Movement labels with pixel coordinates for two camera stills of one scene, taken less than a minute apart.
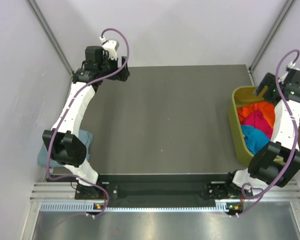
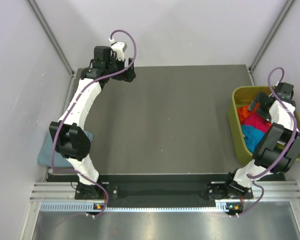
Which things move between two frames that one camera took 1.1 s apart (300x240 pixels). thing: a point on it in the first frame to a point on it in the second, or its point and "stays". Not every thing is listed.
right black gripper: x=268 y=80 to x=260 y=98
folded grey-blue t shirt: x=85 y=136 stays
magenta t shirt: x=257 y=120 stays
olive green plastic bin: x=241 y=96 stays
